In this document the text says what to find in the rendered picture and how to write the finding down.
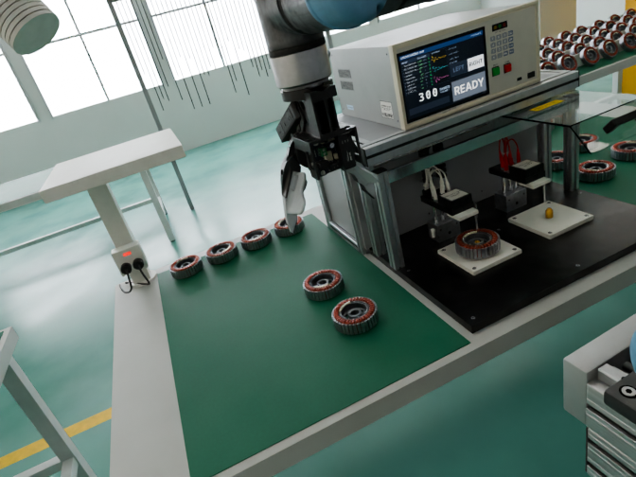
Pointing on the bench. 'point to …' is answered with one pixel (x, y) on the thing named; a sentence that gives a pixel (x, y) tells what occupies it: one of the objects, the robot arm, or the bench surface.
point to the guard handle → (619, 121)
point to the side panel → (341, 208)
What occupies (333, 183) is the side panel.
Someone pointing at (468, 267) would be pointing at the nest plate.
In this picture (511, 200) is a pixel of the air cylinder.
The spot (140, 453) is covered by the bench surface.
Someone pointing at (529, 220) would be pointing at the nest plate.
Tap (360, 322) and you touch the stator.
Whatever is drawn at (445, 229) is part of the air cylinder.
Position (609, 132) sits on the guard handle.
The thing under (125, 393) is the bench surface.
